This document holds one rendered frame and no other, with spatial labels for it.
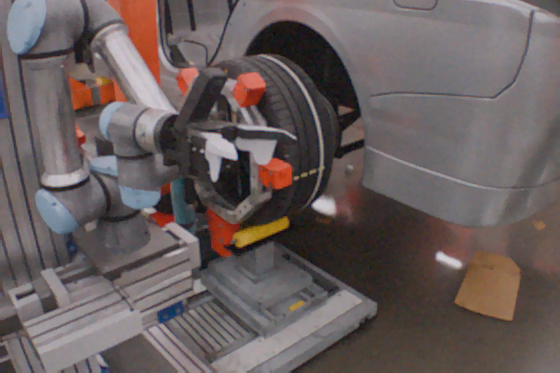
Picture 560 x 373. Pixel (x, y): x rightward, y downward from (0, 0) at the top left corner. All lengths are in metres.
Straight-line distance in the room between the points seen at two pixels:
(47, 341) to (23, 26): 0.69
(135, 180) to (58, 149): 0.26
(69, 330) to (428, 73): 1.21
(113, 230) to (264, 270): 1.04
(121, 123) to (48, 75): 0.25
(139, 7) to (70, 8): 0.98
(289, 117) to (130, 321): 0.83
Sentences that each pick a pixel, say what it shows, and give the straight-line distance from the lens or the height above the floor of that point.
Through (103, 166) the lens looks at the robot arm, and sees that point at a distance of 1.13.
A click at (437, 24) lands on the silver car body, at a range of 1.42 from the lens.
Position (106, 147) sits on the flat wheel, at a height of 0.45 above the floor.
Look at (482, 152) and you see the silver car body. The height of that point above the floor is 1.01.
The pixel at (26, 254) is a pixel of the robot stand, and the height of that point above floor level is 0.80.
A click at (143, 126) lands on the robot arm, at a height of 1.23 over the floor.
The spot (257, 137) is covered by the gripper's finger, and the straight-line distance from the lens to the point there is 0.72.
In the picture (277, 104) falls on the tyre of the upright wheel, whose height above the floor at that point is 1.06.
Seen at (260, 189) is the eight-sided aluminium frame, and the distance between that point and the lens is 1.57.
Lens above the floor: 1.45
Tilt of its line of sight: 22 degrees down
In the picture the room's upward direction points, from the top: straight up
